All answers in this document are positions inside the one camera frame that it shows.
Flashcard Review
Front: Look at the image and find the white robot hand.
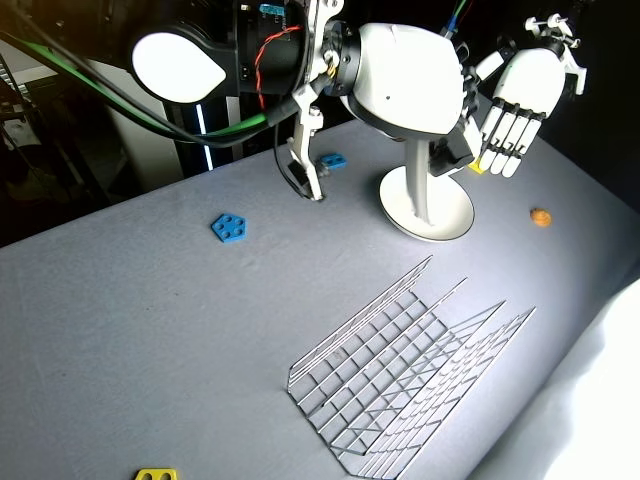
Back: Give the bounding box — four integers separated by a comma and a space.
339, 22, 484, 177
472, 47, 569, 177

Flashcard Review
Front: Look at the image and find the blue pentagon block with holes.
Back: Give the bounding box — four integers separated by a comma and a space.
210, 213, 249, 244

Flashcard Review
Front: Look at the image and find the white backdrop cloth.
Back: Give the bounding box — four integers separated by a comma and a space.
467, 277, 640, 480

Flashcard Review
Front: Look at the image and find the grey table cloth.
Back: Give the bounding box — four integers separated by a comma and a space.
0, 117, 640, 480

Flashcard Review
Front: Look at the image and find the silver wire dish rack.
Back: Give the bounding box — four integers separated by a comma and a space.
286, 254, 538, 477

